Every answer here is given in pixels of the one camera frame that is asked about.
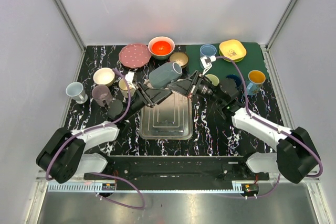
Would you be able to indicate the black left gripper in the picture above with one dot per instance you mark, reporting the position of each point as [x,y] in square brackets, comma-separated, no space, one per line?
[144,94]

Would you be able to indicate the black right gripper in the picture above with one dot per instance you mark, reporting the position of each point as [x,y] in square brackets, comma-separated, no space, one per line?
[189,86]

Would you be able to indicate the slate blue faceted mug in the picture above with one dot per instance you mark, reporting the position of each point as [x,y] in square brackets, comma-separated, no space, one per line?
[165,74]

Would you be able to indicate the cream mug black handle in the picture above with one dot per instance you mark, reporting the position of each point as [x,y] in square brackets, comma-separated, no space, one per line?
[124,90]

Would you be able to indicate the light green mug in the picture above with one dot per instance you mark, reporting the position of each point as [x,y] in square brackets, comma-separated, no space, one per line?
[213,79]

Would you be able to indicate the pink mug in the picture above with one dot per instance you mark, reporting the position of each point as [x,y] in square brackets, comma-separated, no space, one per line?
[102,95]

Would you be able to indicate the dark blue mug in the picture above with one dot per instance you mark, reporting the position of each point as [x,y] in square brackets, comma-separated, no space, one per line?
[237,80]

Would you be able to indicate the blue butterfly mug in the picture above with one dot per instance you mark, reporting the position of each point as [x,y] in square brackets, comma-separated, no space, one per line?
[255,81]

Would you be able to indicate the light grey-blue mug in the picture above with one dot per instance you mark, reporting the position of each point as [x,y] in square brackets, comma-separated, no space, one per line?
[76,91]

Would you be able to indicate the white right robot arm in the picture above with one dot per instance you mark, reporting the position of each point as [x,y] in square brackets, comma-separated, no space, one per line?
[294,155]

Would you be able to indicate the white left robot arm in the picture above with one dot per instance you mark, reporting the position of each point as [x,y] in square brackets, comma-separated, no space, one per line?
[64,155]

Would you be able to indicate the brown patterned bowl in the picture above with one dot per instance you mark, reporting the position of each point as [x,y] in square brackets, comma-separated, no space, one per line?
[179,57]

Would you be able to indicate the metal tray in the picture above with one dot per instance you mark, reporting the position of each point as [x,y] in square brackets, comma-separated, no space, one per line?
[171,119]

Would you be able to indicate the pink dotted plate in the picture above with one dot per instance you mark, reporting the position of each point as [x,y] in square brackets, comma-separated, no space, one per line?
[134,55]

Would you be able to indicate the blue plastic cup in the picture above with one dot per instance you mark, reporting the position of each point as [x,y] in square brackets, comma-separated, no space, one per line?
[207,50]

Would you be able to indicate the green square dish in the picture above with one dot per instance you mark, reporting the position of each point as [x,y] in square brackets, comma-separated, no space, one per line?
[236,58]

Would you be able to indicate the bowl with orange inside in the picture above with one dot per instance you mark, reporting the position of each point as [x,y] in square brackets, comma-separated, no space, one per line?
[161,47]

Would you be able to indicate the cream tan bowl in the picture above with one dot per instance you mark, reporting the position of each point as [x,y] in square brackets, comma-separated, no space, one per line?
[104,76]

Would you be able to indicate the yellow square dish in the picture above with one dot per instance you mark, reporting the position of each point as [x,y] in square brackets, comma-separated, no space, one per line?
[232,47]

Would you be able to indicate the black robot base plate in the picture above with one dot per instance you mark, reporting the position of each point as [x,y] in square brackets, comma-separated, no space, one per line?
[172,173]

